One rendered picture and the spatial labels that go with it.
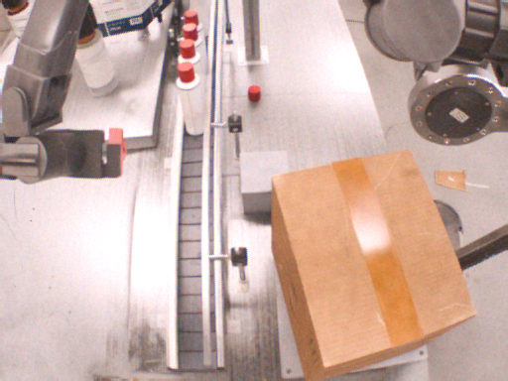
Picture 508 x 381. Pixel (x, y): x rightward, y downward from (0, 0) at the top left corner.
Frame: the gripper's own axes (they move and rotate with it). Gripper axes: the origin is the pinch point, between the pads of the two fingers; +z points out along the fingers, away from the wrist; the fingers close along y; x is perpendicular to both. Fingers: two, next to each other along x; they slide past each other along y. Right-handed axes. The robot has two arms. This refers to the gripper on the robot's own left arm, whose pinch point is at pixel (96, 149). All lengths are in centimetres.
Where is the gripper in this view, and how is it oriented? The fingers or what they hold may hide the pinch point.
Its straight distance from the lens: 66.7
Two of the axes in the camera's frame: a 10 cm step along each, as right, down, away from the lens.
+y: -10.0, -0.5, 0.8
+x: -0.4, 9.9, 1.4
